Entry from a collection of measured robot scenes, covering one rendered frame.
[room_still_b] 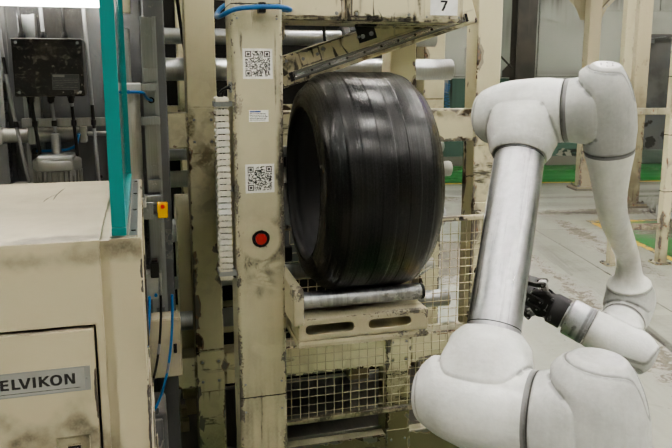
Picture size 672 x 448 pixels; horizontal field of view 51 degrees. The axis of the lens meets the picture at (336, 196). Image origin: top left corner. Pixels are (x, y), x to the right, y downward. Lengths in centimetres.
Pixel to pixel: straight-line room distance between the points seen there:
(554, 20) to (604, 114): 1059
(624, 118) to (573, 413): 59
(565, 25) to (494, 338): 1096
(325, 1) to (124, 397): 137
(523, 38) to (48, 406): 1053
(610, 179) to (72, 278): 104
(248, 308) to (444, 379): 76
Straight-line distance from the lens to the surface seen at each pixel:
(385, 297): 189
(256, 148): 180
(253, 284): 187
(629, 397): 121
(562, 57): 1208
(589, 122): 147
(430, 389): 128
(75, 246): 100
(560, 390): 121
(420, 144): 172
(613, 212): 158
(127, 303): 102
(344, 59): 225
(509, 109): 148
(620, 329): 173
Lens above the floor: 149
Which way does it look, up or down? 10 degrees down
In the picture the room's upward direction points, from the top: straight up
